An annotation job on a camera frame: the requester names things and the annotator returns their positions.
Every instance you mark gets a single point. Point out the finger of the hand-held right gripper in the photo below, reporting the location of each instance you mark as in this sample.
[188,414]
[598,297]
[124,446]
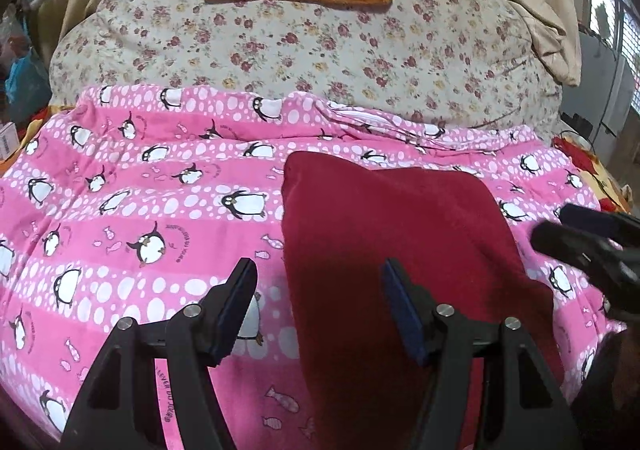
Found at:
[565,242]
[590,220]

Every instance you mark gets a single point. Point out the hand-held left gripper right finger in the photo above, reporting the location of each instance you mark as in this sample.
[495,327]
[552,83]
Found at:
[405,315]

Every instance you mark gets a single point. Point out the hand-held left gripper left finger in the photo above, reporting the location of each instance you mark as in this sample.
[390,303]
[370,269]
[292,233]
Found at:
[235,310]

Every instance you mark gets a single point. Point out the dark red garment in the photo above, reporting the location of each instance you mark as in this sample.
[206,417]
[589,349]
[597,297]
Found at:
[375,210]

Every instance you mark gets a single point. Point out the red and yellow blanket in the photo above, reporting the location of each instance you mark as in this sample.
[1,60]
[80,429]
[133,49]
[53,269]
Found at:
[582,157]

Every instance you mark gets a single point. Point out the white appliance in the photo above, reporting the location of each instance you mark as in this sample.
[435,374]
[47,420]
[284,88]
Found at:
[607,79]

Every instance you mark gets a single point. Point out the dark cloth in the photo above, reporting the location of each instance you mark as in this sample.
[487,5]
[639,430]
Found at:
[610,390]

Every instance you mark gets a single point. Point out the pink penguin print blanket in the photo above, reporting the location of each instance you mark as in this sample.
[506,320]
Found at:
[125,180]

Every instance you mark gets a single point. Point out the floral print quilt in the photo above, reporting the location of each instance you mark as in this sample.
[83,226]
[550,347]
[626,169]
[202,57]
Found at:
[300,44]

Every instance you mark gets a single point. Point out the small cardboard box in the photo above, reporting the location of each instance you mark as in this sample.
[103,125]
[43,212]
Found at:
[7,139]

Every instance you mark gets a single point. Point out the blue plastic bag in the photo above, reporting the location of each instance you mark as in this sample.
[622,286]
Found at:
[27,84]

